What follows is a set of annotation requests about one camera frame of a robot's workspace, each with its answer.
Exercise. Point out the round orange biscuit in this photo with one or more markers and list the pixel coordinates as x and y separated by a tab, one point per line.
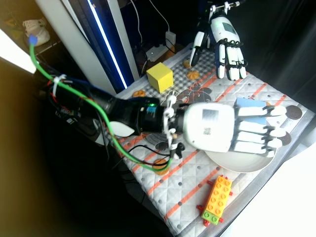
160	170

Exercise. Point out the golden pretzel butter cookie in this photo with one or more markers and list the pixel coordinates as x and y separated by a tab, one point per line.
139	93

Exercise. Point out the blue sponge block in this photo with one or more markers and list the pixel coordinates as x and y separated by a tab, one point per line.
249	102

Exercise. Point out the white blue robot body column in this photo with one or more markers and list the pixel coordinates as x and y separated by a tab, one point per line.
74	37

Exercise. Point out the white fabric bundle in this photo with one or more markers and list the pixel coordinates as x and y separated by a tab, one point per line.
37	30

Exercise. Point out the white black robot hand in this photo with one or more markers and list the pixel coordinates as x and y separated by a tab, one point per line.
225	34
209	126

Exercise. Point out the dark chocolate sandwich cookie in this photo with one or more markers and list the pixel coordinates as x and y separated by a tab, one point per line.
295	113
287	140

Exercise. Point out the orange green toy brick train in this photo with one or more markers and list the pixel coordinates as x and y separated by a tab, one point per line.
218	195

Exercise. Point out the white round plate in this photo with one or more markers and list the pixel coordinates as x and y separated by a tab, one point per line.
242	164

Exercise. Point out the white plug adapter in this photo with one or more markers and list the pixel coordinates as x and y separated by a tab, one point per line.
170	39

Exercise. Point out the yellow foam cube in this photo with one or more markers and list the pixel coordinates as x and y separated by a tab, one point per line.
159	76

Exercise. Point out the white power strip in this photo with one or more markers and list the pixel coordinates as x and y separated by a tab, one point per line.
156	53

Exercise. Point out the grey quilt with bear print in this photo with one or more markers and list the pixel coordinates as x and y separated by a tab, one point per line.
187	177

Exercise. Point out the golden swirl butter cookie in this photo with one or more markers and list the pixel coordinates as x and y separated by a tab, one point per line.
192	74

